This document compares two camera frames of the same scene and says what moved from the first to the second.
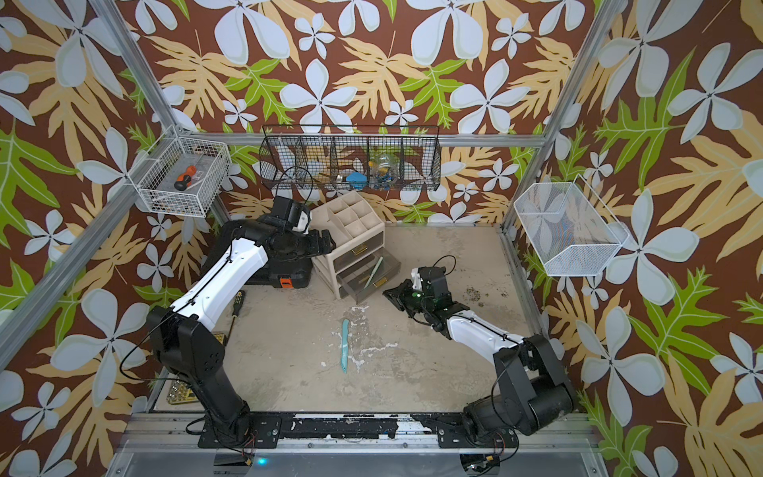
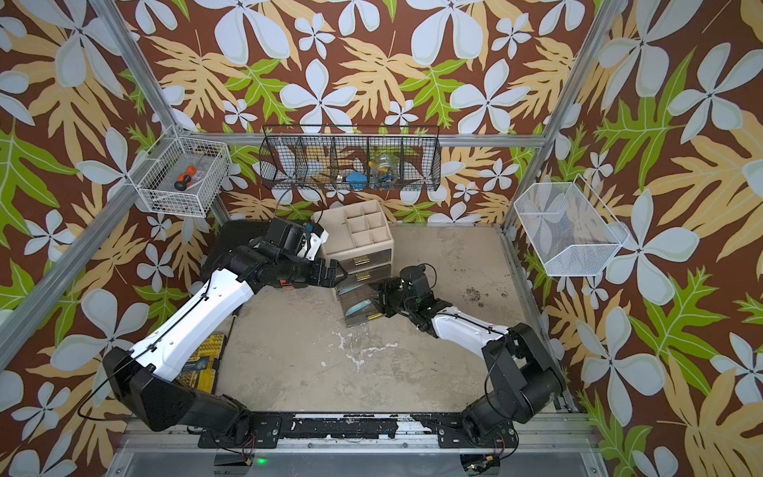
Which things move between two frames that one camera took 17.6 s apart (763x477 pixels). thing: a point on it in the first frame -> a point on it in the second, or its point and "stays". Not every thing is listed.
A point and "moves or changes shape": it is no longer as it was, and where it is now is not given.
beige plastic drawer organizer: (359, 266) moves or changes shape
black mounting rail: (268, 433) stays
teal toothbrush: (345, 340) -> (366, 303)
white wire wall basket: (181, 175) stays
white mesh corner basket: (570, 230) stays
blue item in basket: (358, 180) stays
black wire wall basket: (351, 157) stays
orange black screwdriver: (185, 180) stays
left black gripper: (316, 245) -> (319, 279)
